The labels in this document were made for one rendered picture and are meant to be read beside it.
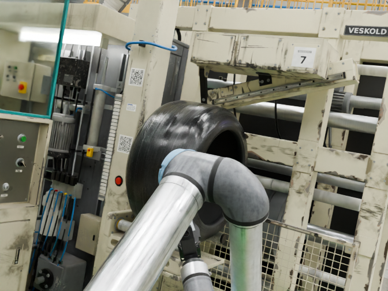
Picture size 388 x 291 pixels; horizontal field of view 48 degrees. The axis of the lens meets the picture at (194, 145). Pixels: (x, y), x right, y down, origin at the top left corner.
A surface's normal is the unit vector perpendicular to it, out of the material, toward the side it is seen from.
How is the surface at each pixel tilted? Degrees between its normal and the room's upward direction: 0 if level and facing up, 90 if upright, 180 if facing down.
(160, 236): 53
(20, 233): 90
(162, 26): 90
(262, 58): 90
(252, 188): 67
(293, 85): 90
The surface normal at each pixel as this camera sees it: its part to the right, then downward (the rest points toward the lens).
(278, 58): -0.51, -0.04
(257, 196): 0.59, -0.14
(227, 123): 0.84, 0.00
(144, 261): 0.59, -0.40
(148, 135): -0.39, -0.46
